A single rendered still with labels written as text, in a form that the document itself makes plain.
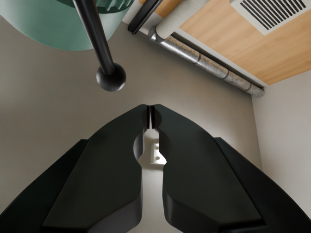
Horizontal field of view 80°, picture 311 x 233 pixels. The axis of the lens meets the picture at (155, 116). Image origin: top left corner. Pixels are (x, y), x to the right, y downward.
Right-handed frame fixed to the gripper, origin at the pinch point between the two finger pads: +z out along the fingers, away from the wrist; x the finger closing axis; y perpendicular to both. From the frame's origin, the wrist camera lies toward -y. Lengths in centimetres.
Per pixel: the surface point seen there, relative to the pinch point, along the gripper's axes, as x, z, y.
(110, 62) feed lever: -3.9, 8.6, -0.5
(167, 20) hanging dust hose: 19, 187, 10
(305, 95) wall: 214, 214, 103
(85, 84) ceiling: -52, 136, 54
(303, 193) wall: 192, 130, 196
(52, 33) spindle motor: -11.7, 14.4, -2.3
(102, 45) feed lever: -4.0, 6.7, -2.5
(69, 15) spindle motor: -8.6, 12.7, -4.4
